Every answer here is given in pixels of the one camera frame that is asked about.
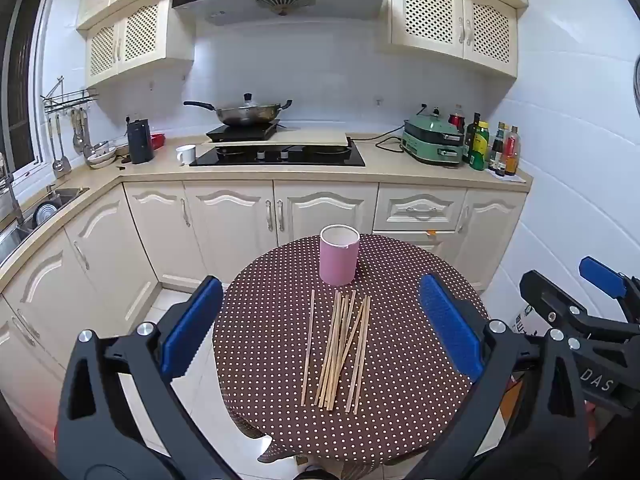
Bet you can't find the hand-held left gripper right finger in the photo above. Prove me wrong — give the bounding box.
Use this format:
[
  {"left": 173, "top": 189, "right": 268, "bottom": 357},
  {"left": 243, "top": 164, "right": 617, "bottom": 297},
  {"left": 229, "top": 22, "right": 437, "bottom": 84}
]
[{"left": 405, "top": 274, "right": 592, "bottom": 480}]

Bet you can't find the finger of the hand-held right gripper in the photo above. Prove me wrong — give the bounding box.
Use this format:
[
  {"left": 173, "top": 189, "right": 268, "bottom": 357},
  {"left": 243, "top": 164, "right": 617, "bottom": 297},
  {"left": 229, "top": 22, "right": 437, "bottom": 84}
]
[
  {"left": 579, "top": 255, "right": 640, "bottom": 322},
  {"left": 519, "top": 269, "right": 640, "bottom": 357}
]

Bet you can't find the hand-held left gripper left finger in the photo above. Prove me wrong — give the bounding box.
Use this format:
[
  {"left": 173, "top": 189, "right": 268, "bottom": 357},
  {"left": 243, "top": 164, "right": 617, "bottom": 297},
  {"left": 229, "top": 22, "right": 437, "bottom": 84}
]
[{"left": 56, "top": 275, "right": 241, "bottom": 480}]

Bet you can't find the single wooden chopstick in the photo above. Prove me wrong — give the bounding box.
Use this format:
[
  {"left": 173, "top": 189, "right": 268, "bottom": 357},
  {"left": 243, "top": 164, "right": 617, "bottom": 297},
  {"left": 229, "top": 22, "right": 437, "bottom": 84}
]
[{"left": 300, "top": 289, "right": 316, "bottom": 406}]

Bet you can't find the bunch of wooden chopsticks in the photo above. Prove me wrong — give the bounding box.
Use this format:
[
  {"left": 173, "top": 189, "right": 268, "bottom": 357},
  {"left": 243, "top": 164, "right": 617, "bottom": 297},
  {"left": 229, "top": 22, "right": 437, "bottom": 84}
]
[{"left": 314, "top": 289, "right": 372, "bottom": 415}]

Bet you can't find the pink paper cup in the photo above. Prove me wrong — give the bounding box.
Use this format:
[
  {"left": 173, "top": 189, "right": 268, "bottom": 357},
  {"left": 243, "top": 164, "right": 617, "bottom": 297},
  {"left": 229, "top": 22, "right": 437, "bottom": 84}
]
[{"left": 319, "top": 225, "right": 361, "bottom": 287}]

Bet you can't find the white rice bag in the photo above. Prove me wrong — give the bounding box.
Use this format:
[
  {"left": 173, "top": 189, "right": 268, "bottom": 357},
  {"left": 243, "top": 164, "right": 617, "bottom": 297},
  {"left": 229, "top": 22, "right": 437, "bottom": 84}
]
[{"left": 510, "top": 305, "right": 551, "bottom": 337}]

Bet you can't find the brown polka dot tablecloth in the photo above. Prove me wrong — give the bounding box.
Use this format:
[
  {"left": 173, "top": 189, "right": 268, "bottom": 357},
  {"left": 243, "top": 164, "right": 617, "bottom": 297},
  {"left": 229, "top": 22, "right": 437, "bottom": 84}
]
[{"left": 212, "top": 232, "right": 493, "bottom": 466}]

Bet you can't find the cream cabinet drawer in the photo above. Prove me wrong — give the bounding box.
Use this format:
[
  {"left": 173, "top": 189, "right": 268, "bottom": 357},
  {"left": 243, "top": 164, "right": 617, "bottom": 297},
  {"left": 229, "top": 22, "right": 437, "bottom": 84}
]
[{"left": 374, "top": 185, "right": 468, "bottom": 233}]

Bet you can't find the orange sauce bottle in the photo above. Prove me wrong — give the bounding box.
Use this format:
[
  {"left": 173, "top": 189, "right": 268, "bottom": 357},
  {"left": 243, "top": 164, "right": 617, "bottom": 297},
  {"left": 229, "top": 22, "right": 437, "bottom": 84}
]
[{"left": 504, "top": 125, "right": 521, "bottom": 177}]

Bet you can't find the dark soy sauce bottle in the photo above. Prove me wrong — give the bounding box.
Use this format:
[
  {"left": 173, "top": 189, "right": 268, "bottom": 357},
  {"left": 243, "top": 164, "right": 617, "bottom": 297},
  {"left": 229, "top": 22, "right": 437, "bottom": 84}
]
[{"left": 489, "top": 121, "right": 507, "bottom": 171}]

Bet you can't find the green bottle yellow cap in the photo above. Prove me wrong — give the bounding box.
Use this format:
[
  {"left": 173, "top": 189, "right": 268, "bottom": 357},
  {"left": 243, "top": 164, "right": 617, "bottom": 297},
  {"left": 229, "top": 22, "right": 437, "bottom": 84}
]
[{"left": 470, "top": 121, "right": 491, "bottom": 171}]

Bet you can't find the steel kitchen sink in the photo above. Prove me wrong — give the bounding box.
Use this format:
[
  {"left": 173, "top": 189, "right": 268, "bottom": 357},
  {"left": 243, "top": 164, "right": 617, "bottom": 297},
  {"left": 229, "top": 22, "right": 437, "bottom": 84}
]
[{"left": 0, "top": 187, "right": 91, "bottom": 266}]

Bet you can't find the black electric kettle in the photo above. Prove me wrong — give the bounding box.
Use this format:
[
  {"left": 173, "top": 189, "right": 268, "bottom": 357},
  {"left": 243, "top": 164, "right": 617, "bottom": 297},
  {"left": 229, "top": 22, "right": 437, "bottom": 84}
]
[{"left": 126, "top": 117, "right": 155, "bottom": 164}]

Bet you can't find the stack of bowls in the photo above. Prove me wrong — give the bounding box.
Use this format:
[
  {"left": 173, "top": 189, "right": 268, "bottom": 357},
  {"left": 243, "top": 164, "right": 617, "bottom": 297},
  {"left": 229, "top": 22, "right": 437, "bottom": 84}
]
[{"left": 86, "top": 141, "right": 118, "bottom": 169}]

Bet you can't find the green electric cooker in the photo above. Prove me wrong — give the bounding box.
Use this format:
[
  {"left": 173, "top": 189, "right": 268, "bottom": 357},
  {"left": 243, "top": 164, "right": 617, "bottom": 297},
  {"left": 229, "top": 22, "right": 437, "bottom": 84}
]
[{"left": 399, "top": 113, "right": 467, "bottom": 166}]

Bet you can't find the dark oil bottle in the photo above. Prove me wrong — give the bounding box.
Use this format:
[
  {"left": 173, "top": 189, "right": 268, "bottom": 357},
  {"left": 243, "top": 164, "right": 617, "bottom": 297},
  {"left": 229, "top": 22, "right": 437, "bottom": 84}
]
[{"left": 464, "top": 112, "right": 482, "bottom": 163}]

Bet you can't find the black induction cooker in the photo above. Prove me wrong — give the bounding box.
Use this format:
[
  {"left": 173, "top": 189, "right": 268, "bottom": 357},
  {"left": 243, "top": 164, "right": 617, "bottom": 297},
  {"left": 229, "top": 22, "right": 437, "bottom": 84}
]
[{"left": 206, "top": 120, "right": 281, "bottom": 143}]

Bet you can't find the black gas hob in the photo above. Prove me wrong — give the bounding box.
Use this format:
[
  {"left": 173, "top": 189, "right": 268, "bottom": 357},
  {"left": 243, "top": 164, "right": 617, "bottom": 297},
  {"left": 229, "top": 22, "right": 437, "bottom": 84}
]
[{"left": 189, "top": 141, "right": 366, "bottom": 167}]

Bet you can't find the metal spoon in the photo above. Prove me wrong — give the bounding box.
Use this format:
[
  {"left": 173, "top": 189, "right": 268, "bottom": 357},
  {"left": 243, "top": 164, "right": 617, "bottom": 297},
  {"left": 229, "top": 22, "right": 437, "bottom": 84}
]
[{"left": 79, "top": 109, "right": 95, "bottom": 158}]

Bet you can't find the metal slotted spatula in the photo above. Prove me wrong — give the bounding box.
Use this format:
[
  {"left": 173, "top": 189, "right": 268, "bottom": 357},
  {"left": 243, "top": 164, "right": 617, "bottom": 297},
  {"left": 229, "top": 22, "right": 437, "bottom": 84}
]
[{"left": 50, "top": 114, "right": 72, "bottom": 179}]

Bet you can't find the metal ladle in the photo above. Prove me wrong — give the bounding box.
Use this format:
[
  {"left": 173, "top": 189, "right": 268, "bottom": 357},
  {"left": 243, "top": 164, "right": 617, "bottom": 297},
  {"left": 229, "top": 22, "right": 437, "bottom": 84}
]
[{"left": 70, "top": 109, "right": 86, "bottom": 153}]

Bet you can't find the steel wok with lid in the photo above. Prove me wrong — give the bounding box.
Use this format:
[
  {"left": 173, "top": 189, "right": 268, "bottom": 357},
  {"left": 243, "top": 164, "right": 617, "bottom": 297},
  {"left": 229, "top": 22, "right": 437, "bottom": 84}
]
[{"left": 183, "top": 92, "right": 293, "bottom": 127}]

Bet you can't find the beige cover board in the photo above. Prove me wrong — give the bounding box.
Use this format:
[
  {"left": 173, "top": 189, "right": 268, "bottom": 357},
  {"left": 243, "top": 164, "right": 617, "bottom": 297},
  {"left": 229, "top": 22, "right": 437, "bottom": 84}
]
[{"left": 200, "top": 127, "right": 351, "bottom": 150}]

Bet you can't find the metal utensil rack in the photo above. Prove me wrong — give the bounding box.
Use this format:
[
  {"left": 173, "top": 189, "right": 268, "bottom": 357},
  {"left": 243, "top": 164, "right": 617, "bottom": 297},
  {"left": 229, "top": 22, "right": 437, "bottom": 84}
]
[{"left": 42, "top": 76, "right": 99, "bottom": 113}]

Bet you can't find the cream lattice upper cabinet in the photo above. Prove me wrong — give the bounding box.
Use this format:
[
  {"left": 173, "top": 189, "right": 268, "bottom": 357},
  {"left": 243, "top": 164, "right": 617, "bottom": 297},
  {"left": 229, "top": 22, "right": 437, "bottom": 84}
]
[
  {"left": 377, "top": 0, "right": 519, "bottom": 79},
  {"left": 84, "top": 0, "right": 196, "bottom": 88}
]

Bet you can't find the kitchen window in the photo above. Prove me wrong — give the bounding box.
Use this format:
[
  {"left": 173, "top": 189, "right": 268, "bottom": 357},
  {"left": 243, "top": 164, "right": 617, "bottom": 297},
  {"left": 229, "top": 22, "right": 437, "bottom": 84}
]
[{"left": 0, "top": 0, "right": 57, "bottom": 173}]

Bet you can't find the black power cable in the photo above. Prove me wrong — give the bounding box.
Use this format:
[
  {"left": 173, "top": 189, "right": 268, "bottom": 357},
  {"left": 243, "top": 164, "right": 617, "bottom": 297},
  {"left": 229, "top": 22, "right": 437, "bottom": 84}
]
[{"left": 345, "top": 130, "right": 408, "bottom": 155}]

